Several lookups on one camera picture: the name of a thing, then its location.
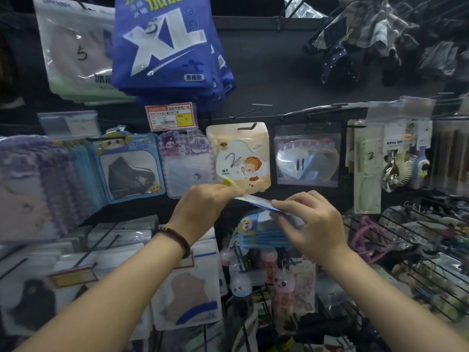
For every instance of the person's left hand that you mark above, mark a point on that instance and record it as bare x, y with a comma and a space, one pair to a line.
203, 208

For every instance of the person's right hand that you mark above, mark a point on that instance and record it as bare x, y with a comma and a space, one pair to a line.
318, 230

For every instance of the purple checked packet blue mask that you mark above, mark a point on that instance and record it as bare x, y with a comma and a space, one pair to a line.
187, 168

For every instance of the blue cartoon packet grey mask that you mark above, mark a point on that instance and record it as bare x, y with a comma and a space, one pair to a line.
256, 202

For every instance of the stack of blue cartoon packets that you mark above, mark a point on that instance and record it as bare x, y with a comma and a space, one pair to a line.
256, 230

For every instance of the cream cartoon girl packet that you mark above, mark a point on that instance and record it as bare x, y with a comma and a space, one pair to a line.
238, 157

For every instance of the blue cartoon packet dark mask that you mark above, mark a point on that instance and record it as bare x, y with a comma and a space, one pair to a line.
128, 172

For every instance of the purple checked packet pink mask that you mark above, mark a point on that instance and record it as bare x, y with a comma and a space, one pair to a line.
22, 201

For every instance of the pale green mask packet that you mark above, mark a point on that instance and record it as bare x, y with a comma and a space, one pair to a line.
73, 51

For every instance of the person's left forearm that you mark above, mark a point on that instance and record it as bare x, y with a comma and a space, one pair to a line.
110, 300

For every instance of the pink plush toy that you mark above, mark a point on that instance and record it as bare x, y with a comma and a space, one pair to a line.
366, 238

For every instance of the red yellow price tag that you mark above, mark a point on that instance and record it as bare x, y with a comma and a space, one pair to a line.
73, 277
187, 261

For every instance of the small pink cap bottle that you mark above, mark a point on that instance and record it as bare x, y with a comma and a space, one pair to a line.
269, 263

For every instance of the clear packet purple trim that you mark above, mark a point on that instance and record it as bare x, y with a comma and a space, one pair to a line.
307, 161

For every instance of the pale tall packet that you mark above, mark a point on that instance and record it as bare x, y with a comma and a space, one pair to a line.
368, 172

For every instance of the blue white bunny toy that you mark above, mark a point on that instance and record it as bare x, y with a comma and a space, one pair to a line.
240, 285

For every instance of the silver keyring bunch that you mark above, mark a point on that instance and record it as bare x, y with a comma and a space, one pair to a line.
390, 172

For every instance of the white price tag with barcode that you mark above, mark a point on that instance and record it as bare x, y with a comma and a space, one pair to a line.
171, 117

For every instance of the white spiky hairbrush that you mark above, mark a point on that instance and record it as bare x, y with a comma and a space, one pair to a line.
406, 172

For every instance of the assorted small hair clips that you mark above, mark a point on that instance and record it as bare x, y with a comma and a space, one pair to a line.
432, 230

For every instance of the navy cartoon hairbrush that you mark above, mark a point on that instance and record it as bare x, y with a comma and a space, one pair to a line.
422, 168

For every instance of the clear tag holder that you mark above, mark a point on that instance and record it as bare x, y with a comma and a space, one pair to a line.
417, 107
383, 112

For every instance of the row of brown comb packets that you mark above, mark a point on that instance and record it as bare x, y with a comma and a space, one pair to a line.
450, 157

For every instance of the clear holder white paper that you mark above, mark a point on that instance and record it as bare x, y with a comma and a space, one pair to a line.
69, 124

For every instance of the navy dotted headband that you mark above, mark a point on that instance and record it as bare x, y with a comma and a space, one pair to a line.
337, 64

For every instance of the bunch of grey checked scrunchies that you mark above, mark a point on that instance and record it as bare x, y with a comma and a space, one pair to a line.
439, 58

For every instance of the crumpled clear packet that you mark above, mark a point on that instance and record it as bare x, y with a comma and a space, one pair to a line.
300, 9

